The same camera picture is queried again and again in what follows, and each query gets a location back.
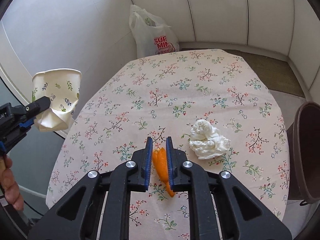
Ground orange peel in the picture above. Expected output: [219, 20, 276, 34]
[152, 147, 175, 197]

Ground olive floor mat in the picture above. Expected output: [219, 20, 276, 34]
[226, 50, 305, 98]

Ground white kitchen cabinets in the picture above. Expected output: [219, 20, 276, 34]
[132, 0, 319, 101]

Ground floral paper cup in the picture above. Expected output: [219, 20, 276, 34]
[32, 68, 82, 132]

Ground person's left hand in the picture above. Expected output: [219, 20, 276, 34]
[1, 155, 24, 211]

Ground brown round trash bin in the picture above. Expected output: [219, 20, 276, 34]
[287, 101, 319, 204]

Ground white plastic shopping bag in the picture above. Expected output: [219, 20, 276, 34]
[129, 4, 180, 58]

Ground white tissue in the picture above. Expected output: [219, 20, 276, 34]
[189, 119, 230, 160]

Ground floral tablecloth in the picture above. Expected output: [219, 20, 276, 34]
[45, 49, 290, 240]

